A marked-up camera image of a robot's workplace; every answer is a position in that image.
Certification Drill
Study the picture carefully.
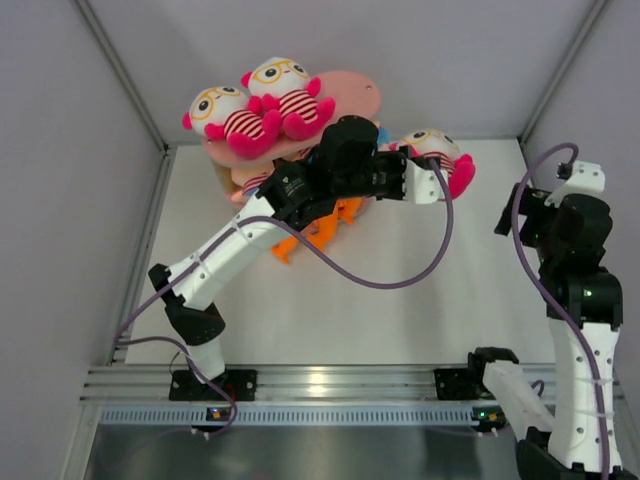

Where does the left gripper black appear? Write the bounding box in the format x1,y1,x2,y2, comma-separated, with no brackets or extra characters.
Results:
333,146,420,202

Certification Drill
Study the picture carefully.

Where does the boy doll black hair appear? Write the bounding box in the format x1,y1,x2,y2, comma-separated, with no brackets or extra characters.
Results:
374,120,393,151

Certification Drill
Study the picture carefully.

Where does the white pink doll back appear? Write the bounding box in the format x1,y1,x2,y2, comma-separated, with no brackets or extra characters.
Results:
389,129,476,200

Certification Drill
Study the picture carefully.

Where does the white pink doll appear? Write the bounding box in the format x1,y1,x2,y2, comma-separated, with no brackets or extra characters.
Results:
241,56,336,141
389,129,476,200
182,86,282,160

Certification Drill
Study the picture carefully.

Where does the orange shrimp plush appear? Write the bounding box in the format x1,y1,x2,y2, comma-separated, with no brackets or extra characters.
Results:
270,236,299,264
306,198,365,251

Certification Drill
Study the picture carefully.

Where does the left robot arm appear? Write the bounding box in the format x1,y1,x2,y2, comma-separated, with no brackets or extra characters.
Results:
149,116,418,400

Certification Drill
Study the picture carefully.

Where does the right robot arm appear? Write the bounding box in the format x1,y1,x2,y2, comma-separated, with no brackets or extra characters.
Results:
466,184,635,479

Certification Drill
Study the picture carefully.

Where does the pink three-tier toy shelf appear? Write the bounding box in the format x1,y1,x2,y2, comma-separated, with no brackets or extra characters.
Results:
201,71,381,208

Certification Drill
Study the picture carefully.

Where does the boy doll on middle shelf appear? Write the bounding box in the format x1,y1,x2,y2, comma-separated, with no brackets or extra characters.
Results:
229,162,275,207

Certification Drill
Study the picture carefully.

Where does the white pink doll on shelf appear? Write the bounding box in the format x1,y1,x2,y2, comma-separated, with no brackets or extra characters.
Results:
182,86,282,160

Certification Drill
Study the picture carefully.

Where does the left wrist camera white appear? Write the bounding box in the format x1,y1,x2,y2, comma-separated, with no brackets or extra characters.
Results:
403,156,448,205

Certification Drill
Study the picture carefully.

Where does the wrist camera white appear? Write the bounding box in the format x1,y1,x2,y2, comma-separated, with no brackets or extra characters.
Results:
544,161,606,207
403,156,448,205

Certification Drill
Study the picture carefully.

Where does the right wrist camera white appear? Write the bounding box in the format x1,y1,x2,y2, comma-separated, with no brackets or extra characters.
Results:
544,161,606,207

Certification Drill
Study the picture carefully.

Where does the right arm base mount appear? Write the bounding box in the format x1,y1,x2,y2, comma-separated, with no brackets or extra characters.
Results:
434,368,495,401

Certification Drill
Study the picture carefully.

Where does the white slotted cable duct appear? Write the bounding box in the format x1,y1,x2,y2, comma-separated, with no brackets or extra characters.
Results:
100,404,504,428

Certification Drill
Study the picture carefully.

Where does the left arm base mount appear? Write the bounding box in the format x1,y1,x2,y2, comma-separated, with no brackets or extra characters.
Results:
168,367,259,402

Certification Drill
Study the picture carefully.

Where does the aluminium left frame rail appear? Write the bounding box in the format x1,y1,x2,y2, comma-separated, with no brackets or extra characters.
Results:
103,145,177,366

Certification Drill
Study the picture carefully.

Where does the aluminium frame rail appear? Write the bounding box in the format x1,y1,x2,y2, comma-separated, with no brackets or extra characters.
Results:
79,363,625,402
103,145,177,366

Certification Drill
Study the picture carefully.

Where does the aluminium front frame rail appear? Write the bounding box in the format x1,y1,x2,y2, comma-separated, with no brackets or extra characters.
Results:
79,363,625,402

